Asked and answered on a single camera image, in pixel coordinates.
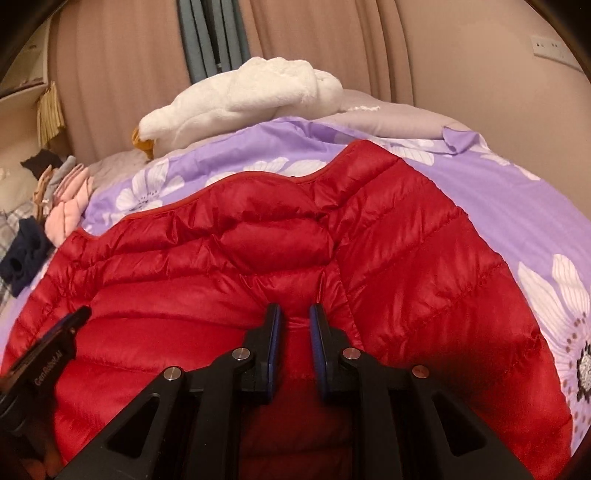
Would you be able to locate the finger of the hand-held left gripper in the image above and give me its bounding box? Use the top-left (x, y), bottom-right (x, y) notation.
top-left (32, 307), bottom-right (92, 354)

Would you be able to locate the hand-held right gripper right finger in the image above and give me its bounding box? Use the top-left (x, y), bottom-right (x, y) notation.
top-left (308, 302), bottom-right (534, 480)

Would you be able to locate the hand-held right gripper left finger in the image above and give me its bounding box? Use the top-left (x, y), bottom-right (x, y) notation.
top-left (55, 303), bottom-right (283, 480)

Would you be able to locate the red down jacket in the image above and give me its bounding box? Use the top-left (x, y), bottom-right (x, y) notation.
top-left (0, 140), bottom-right (573, 480)

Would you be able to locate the navy blue garment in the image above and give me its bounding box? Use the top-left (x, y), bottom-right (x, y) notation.
top-left (0, 217), bottom-right (55, 296)

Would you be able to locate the pink garment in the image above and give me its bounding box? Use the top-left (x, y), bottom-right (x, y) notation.
top-left (46, 167), bottom-right (91, 245)

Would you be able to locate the peach garment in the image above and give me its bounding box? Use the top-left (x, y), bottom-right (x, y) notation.
top-left (32, 170), bottom-right (57, 219)

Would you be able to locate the small beige headboard cushion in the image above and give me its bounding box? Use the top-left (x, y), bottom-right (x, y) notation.
top-left (0, 164), bottom-right (42, 213)

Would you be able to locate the grey garment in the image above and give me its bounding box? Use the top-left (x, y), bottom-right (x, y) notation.
top-left (51, 156), bottom-right (77, 186)

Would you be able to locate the black cloth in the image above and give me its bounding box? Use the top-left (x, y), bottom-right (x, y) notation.
top-left (21, 148), bottom-right (63, 178)

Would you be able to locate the pleated beige lampshade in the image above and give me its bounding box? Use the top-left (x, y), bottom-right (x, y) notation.
top-left (37, 82), bottom-right (66, 147)

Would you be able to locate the purple floral blanket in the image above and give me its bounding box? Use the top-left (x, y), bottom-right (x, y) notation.
top-left (0, 115), bottom-right (591, 467)

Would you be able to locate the grey bed sheet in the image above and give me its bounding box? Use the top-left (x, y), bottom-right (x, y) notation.
top-left (85, 90), bottom-right (462, 195)

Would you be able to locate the pink curtain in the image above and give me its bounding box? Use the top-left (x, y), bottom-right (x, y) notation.
top-left (240, 0), bottom-right (416, 107)
top-left (48, 0), bottom-right (195, 162)

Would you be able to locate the white goose plush toy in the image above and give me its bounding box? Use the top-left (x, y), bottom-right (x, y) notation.
top-left (131, 56), bottom-right (343, 161)

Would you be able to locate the blue grey curtain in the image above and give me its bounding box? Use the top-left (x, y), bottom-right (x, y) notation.
top-left (177, 0), bottom-right (252, 86)

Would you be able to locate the white wall cabinet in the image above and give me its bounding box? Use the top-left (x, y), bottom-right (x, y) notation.
top-left (0, 18), bottom-right (51, 101)

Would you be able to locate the white wall socket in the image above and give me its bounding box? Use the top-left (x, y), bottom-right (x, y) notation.
top-left (531, 34), bottom-right (583, 70)

